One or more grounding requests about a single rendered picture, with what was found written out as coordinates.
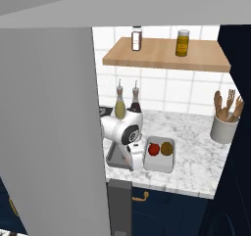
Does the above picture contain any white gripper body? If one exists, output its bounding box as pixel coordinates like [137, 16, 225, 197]
[126, 147, 145, 172]

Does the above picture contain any grey meat container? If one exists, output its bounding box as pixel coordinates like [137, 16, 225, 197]
[105, 141, 132, 169]

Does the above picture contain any grey vegetable container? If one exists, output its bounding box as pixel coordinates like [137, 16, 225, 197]
[142, 135, 176, 174]

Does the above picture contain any brown-green avocado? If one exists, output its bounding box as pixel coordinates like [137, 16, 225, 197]
[160, 141, 174, 157]

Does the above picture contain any grey freezer door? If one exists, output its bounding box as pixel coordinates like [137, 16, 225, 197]
[0, 26, 112, 236]

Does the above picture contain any grey upright panel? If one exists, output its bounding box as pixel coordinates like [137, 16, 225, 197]
[107, 178, 133, 236]

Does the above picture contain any yellow oil bottle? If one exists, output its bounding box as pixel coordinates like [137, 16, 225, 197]
[114, 78, 127, 120]

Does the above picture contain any dark vinegar bottle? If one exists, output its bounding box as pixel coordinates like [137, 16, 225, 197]
[129, 79, 142, 114]

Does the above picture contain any black flat object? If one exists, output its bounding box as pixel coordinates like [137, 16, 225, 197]
[99, 106, 115, 118]

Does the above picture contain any navy drawer front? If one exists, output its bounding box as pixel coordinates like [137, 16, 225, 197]
[130, 185, 211, 236]

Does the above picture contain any white utensil pot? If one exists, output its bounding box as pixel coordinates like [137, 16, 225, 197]
[209, 114, 240, 145]

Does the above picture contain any navy tall cabinet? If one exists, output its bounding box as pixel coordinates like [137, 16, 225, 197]
[197, 24, 251, 236]

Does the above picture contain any small wooden spoon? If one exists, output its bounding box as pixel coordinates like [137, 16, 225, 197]
[218, 107, 230, 122]

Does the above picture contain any wooden slotted spatula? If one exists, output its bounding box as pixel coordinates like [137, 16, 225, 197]
[226, 88, 236, 112]

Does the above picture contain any wooden fork spatula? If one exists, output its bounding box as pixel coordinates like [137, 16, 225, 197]
[230, 95, 245, 122]

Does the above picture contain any dark red spice jar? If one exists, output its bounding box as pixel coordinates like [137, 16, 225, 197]
[130, 25, 143, 52]

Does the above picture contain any yellow spice jar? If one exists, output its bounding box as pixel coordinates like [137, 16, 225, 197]
[175, 28, 191, 58]

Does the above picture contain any navy base cabinet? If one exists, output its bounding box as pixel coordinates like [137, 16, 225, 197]
[0, 176, 28, 236]

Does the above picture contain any grey fridge casing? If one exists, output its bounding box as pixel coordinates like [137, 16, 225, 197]
[0, 0, 251, 29]

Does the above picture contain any gold drawer handle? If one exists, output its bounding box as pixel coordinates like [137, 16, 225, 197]
[131, 191, 150, 203]

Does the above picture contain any wooden wall shelf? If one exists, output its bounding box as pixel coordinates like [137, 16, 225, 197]
[102, 36, 232, 73]

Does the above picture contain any gold cabinet handle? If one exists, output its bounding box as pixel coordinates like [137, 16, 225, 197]
[8, 198, 20, 217]

